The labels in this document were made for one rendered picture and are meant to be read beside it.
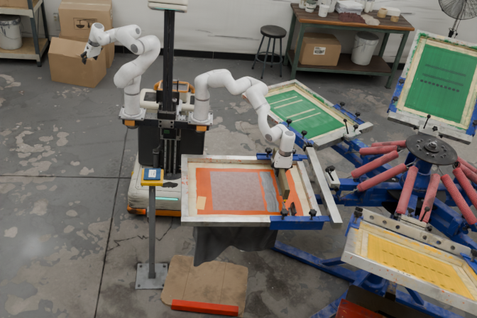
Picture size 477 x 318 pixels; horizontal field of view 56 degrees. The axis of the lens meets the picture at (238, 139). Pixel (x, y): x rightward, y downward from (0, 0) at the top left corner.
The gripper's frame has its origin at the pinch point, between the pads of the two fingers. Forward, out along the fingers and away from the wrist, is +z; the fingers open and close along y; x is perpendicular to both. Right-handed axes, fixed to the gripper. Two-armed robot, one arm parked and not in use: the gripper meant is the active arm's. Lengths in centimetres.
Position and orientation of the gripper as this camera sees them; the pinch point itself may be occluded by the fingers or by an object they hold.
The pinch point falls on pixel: (280, 172)
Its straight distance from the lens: 266.1
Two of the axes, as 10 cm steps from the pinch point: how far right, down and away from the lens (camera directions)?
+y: -9.9, -0.4, -1.5
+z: -1.2, 8.1, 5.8
